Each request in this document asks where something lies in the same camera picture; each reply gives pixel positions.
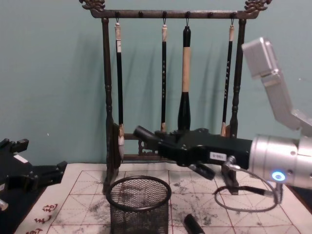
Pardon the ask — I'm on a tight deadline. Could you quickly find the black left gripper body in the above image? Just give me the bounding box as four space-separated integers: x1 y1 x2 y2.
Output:
0 145 35 195

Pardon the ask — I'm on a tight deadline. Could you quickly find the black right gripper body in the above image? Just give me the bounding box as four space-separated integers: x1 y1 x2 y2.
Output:
157 127 254 171

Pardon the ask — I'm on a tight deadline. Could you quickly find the white gridded calligraphy mat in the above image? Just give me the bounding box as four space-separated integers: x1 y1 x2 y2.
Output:
11 162 312 234

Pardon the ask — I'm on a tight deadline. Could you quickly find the black cylinder stick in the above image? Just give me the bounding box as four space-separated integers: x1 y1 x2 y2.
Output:
183 214 206 234

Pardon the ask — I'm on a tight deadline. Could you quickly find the thin black brush white label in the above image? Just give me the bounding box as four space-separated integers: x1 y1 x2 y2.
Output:
114 22 126 157

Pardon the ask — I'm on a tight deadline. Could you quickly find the thin black brush pale cap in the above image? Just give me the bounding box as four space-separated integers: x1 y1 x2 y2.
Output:
159 23 169 134
220 24 236 137

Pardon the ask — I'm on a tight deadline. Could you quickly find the dark wooden brush rack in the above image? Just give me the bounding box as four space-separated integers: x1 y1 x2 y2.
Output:
78 0 274 196

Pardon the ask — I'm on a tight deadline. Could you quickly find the thick black and cream brush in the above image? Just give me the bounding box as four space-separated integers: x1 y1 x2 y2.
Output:
177 25 192 132

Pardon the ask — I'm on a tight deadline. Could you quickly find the thin dark right gripper cable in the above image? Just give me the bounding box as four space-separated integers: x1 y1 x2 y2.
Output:
214 156 285 212

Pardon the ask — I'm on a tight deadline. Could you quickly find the black wire mesh pen holder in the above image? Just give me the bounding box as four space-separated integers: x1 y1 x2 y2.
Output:
105 176 173 234

